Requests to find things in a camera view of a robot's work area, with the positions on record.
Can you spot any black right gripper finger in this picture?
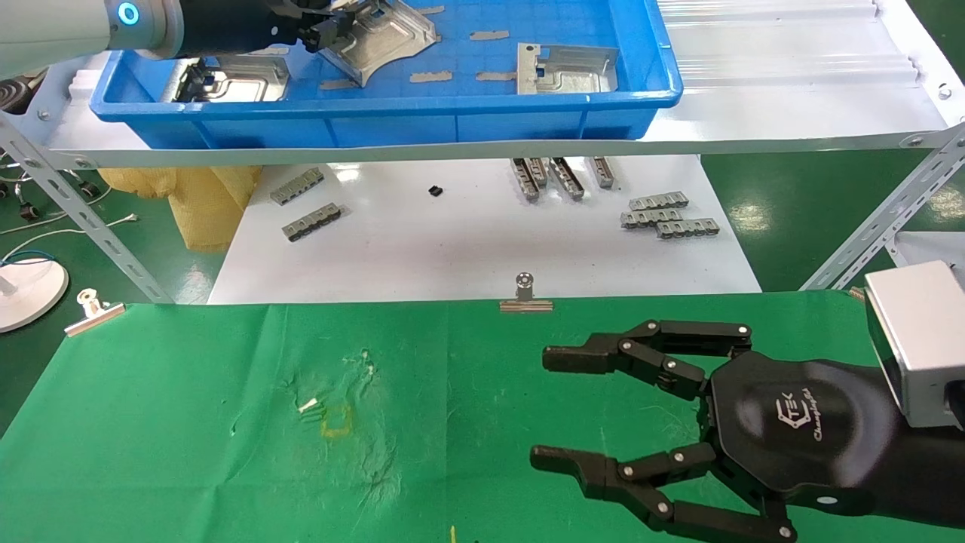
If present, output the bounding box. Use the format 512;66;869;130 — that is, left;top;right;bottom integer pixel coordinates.
543;320;753;400

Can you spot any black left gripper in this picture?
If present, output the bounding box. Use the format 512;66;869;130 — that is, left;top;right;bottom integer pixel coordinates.
179;0;354;60

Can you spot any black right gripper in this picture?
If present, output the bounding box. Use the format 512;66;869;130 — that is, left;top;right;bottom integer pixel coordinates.
530;351;905;543

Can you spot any stamped metal plate part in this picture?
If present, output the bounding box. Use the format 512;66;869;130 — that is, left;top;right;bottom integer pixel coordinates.
516;43;620;96
317;0;438;88
161;54;291;104

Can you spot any silver binder clip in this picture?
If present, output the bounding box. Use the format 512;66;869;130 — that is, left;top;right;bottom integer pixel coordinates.
64;289;126;336
500;272;553;313

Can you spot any blue plastic tray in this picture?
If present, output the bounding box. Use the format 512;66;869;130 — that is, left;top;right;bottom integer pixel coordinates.
90;0;684;149

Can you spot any white table board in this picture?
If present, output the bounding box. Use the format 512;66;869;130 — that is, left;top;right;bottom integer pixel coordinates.
207;155;762;305

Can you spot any yellow mesh bag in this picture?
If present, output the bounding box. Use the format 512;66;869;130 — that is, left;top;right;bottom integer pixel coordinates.
98;166;263;252

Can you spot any green table cloth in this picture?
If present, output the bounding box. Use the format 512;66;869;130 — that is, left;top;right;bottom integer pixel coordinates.
0;290;965;543

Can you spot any perforated angle iron strut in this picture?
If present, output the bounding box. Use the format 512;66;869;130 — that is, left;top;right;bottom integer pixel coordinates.
0;113;174;305
799;124;965;291

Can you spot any black coiled object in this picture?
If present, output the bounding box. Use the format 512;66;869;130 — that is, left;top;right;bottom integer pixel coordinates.
0;75;31;114

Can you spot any white corrugated plastic sheet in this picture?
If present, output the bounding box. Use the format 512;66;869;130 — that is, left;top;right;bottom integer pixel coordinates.
45;0;951;148

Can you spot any white flat panel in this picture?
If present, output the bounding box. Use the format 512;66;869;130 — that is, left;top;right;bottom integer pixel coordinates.
893;232;965;268

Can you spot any white round stand base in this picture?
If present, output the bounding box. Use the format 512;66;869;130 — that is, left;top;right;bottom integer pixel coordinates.
0;256;69;333

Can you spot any white metal shelf frame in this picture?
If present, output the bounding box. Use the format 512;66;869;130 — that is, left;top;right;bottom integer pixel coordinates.
0;45;965;168

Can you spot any white cable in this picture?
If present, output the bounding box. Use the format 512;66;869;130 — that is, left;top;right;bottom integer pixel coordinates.
0;215;139;261

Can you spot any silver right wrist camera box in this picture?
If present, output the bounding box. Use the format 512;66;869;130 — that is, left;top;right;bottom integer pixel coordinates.
864;261;965;429

